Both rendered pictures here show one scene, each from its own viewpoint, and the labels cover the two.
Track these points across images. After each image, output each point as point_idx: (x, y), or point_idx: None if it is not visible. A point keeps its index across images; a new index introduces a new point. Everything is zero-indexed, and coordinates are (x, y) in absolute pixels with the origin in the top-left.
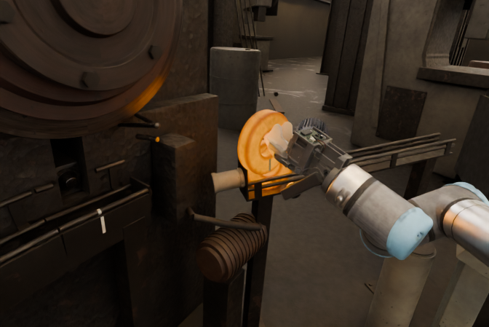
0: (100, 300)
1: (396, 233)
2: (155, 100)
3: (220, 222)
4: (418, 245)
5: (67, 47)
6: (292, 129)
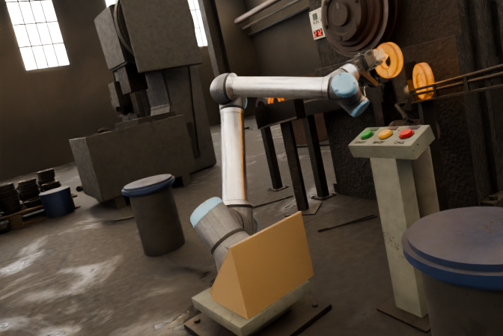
0: None
1: None
2: (420, 43)
3: (400, 111)
4: (343, 105)
5: (337, 31)
6: (378, 52)
